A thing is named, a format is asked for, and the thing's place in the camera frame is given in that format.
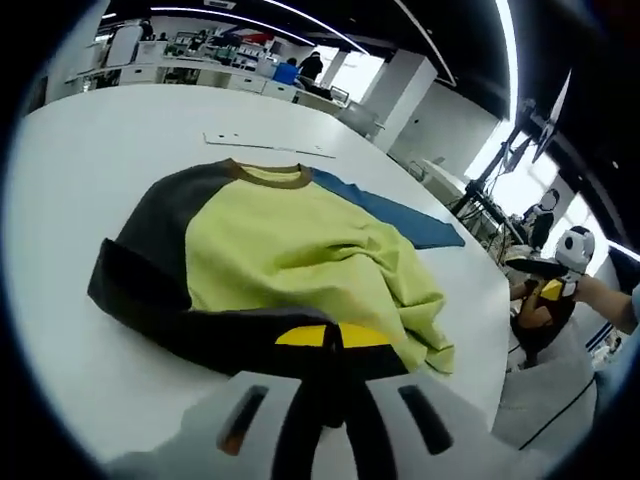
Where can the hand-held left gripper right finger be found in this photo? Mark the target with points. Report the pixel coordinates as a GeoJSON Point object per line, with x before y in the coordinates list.
{"type": "Point", "coordinates": [395, 430]}

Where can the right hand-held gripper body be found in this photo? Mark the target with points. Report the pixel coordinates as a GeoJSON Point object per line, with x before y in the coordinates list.
{"type": "Point", "coordinates": [575, 250]}

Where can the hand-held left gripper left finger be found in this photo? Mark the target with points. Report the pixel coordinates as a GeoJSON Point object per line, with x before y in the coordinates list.
{"type": "Point", "coordinates": [270, 430]}

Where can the yellow grey blue garment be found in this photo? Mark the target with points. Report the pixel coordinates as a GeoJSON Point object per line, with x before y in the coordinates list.
{"type": "Point", "coordinates": [280, 235]}

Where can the white template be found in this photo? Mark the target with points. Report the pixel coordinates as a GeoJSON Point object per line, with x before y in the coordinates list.
{"type": "Point", "coordinates": [260, 144]}

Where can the black equipment stand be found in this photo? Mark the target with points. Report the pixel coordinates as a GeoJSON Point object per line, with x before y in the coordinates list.
{"type": "Point", "coordinates": [472, 191]}

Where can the person's grey trousers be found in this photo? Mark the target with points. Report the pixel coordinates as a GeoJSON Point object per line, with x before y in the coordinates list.
{"type": "Point", "coordinates": [550, 395]}

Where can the white square pillar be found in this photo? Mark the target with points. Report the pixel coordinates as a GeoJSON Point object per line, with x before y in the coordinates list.
{"type": "Point", "coordinates": [410, 100]}

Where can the ceiling light strip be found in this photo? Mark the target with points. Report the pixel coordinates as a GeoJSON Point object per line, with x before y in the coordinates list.
{"type": "Point", "coordinates": [507, 50]}

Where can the grey office chair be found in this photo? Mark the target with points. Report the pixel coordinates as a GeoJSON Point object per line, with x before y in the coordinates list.
{"type": "Point", "coordinates": [360, 120]}

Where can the small monitor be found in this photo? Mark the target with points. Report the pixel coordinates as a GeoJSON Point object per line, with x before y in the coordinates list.
{"type": "Point", "coordinates": [340, 93]}

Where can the dark cloth pile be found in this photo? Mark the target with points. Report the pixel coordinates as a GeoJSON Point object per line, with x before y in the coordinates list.
{"type": "Point", "coordinates": [320, 92]}

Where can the long white cabinet counter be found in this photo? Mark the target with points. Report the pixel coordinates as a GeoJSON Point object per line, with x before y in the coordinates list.
{"type": "Point", "coordinates": [250, 82]}

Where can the white storage box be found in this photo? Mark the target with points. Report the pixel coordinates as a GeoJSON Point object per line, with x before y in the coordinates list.
{"type": "Point", "coordinates": [151, 51]}

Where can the white upright panel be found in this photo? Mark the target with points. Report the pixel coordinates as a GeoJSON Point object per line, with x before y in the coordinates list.
{"type": "Point", "coordinates": [122, 45]}

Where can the red blue wall sign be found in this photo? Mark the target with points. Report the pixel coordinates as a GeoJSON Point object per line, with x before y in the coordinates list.
{"type": "Point", "coordinates": [250, 37]}

